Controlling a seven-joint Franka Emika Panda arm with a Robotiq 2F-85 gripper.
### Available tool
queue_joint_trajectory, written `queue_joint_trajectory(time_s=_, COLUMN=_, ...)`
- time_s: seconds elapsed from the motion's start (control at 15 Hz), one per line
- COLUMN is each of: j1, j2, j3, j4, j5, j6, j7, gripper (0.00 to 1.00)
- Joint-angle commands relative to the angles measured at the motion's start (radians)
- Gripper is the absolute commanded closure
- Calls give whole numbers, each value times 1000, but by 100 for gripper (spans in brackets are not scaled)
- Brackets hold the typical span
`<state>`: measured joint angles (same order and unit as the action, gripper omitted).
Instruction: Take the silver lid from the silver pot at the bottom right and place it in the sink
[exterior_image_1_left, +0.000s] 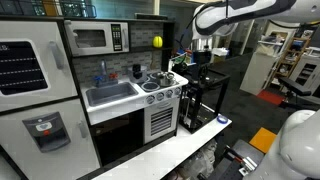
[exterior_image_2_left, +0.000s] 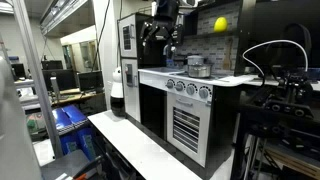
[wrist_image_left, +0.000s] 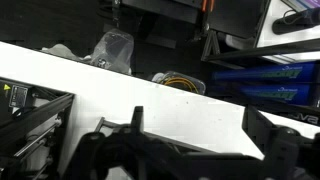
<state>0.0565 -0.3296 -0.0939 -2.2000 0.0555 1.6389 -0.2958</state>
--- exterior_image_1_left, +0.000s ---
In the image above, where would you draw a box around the silver pot lid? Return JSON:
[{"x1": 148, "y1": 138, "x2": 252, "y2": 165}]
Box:
[{"x1": 157, "y1": 71, "x2": 175, "y2": 80}]

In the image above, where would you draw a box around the silver pot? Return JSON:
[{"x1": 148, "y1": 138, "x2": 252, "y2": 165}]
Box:
[{"x1": 156, "y1": 73, "x2": 176, "y2": 88}]

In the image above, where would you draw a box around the grey toy pot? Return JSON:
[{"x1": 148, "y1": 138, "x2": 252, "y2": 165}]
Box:
[{"x1": 127, "y1": 64, "x2": 149, "y2": 85}]

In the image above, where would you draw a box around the grey toy sink basin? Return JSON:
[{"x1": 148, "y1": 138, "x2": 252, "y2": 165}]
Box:
[{"x1": 85, "y1": 81, "x2": 140, "y2": 107}]

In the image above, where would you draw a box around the round black stove burner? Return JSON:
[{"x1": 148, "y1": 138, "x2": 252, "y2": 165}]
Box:
[{"x1": 140, "y1": 81, "x2": 161, "y2": 93}]

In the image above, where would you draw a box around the black cylindrical object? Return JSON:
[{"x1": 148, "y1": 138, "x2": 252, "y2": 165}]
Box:
[{"x1": 132, "y1": 63, "x2": 143, "y2": 80}]

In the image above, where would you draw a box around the white toy oven door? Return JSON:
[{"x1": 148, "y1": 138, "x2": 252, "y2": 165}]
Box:
[{"x1": 143, "y1": 97, "x2": 181, "y2": 145}]

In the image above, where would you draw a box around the yellow toy lemon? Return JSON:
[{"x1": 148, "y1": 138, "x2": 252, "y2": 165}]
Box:
[{"x1": 152, "y1": 35, "x2": 164, "y2": 49}]

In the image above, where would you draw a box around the white toy kitchen unit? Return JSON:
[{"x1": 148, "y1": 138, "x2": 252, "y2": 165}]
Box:
[{"x1": 0, "y1": 14, "x2": 190, "y2": 180}]

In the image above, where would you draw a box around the silver toy faucet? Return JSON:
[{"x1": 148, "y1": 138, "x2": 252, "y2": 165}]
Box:
[{"x1": 99, "y1": 59, "x2": 110, "y2": 83}]

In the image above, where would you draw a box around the blue tape roll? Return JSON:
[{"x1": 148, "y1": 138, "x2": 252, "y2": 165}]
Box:
[{"x1": 216, "y1": 114, "x2": 230, "y2": 125}]

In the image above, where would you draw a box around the silver toy microwave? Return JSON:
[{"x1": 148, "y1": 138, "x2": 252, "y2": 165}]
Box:
[{"x1": 64, "y1": 19, "x2": 131, "y2": 57}]

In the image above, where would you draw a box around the clear plastic bag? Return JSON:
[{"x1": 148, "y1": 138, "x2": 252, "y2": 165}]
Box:
[{"x1": 181, "y1": 139, "x2": 218, "y2": 180}]

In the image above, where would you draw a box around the white fridge door with window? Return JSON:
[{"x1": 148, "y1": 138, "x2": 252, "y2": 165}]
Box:
[{"x1": 0, "y1": 19, "x2": 79, "y2": 113}]

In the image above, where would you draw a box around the red floor mat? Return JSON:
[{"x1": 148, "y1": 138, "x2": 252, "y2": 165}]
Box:
[{"x1": 256, "y1": 88, "x2": 287, "y2": 106}]

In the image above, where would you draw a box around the metal table clamp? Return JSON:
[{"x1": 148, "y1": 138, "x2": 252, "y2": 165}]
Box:
[{"x1": 225, "y1": 145, "x2": 258, "y2": 177}]

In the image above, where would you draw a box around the orange floor square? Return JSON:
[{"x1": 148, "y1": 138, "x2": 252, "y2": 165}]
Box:
[{"x1": 248, "y1": 126, "x2": 278, "y2": 155}]

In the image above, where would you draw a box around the grey toy water dispenser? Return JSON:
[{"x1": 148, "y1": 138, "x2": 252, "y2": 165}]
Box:
[{"x1": 22, "y1": 111, "x2": 72, "y2": 154}]

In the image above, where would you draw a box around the wooden storage shelf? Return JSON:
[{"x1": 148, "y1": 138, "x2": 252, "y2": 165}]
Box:
[{"x1": 265, "y1": 29, "x2": 314, "y2": 90}]

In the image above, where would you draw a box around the black padded bench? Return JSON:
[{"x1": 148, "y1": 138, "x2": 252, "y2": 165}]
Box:
[{"x1": 277, "y1": 76, "x2": 320, "y2": 112}]

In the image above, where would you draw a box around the white cabinet with glass door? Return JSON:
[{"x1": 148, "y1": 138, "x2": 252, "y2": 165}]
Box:
[{"x1": 287, "y1": 54, "x2": 320, "y2": 97}]

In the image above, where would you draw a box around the white fridge door with dispenser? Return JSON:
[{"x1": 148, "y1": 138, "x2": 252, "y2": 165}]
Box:
[{"x1": 0, "y1": 98, "x2": 101, "y2": 180}]

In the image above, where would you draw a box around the black metal frame stand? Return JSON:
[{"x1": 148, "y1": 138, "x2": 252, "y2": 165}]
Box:
[{"x1": 178, "y1": 65, "x2": 231, "y2": 135}]

